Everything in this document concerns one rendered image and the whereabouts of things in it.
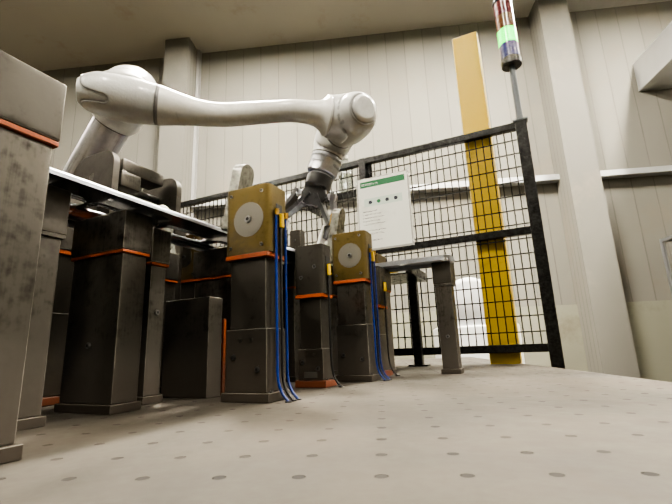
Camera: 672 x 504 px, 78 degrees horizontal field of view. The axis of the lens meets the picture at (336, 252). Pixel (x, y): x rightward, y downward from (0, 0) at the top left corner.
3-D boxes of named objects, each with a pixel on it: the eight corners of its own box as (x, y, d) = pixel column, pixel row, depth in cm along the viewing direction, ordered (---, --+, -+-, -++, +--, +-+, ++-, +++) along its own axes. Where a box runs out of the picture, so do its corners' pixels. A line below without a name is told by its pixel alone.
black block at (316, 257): (339, 390, 78) (333, 240, 85) (294, 390, 82) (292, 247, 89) (350, 387, 83) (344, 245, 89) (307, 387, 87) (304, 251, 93)
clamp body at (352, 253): (384, 383, 88) (375, 227, 96) (334, 383, 93) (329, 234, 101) (394, 381, 94) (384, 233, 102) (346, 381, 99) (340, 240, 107)
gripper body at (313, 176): (302, 168, 117) (292, 198, 115) (328, 171, 113) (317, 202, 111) (314, 179, 123) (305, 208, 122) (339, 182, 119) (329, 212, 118)
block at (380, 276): (395, 378, 100) (387, 264, 106) (350, 379, 105) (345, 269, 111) (404, 376, 106) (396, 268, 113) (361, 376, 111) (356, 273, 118)
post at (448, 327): (461, 373, 102) (449, 260, 109) (441, 374, 104) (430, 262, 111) (464, 372, 107) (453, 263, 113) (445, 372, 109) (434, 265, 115)
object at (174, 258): (157, 394, 81) (165, 250, 88) (146, 393, 82) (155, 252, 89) (173, 391, 85) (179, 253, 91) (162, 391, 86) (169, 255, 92)
